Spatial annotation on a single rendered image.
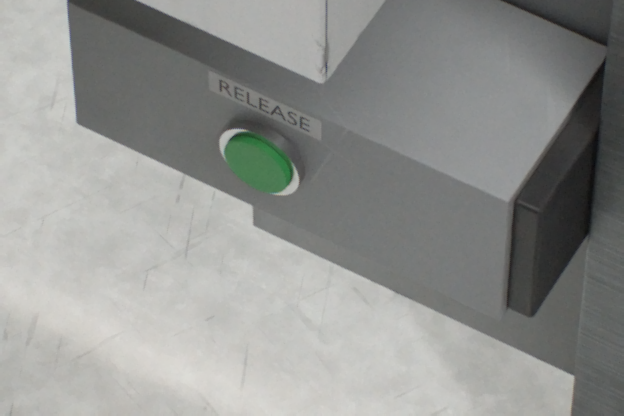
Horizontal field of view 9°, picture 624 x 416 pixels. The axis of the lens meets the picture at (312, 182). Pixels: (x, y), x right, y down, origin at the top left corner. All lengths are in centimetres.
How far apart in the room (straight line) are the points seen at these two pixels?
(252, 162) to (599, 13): 15
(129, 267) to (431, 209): 141
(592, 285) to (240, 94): 17
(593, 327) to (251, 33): 32
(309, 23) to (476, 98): 21
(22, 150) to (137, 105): 142
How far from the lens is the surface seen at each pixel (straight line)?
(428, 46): 148
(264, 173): 149
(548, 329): 166
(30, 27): 301
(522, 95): 147
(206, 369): 282
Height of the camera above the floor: 234
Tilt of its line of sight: 54 degrees down
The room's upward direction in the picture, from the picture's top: straight up
